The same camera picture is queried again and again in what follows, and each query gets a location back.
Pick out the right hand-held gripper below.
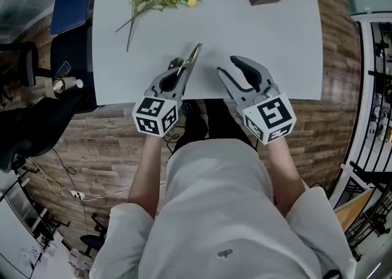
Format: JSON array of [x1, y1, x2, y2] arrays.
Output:
[[217, 55, 298, 146]]

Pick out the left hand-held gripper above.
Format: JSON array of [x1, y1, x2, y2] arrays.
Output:
[[132, 67, 189, 137]]

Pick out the person's left forearm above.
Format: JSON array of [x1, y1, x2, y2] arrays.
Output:
[[127, 133, 162, 219]]

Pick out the person's right forearm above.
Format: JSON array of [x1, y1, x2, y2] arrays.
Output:
[[268, 139, 309, 214]]

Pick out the person's right leg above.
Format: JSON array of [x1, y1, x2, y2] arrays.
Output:
[[203, 99, 255, 150]]

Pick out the person's leg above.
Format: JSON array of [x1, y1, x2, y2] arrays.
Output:
[[174, 101, 209, 153], [203, 99, 255, 150]]

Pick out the person's left leg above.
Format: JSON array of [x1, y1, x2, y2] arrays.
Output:
[[174, 101, 209, 153]]

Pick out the beige cylindrical cup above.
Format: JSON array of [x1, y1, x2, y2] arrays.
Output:
[[52, 77, 84, 93]]

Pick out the clear phone case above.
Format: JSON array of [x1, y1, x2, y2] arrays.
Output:
[[55, 61, 72, 77]]

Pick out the person's white shirt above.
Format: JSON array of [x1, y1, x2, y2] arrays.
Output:
[[88, 138, 358, 279]]

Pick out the black mesh office chair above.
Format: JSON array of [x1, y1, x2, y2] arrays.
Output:
[[0, 96, 89, 174]]

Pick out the black armrest office chair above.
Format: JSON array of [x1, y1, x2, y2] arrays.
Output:
[[0, 41, 51, 107]]

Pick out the black metal railing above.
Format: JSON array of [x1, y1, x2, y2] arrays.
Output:
[[329, 20, 392, 260]]

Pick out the orange wooden board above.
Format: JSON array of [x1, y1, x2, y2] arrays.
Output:
[[333, 188, 375, 231]]

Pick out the black stool base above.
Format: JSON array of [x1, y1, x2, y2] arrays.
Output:
[[78, 213, 108, 257]]

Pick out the white desk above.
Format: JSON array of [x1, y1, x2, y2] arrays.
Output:
[[0, 201, 77, 279]]

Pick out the white cable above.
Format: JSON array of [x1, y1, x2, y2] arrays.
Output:
[[30, 158, 131, 202]]

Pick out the black cable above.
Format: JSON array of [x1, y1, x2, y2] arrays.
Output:
[[50, 147, 89, 226]]

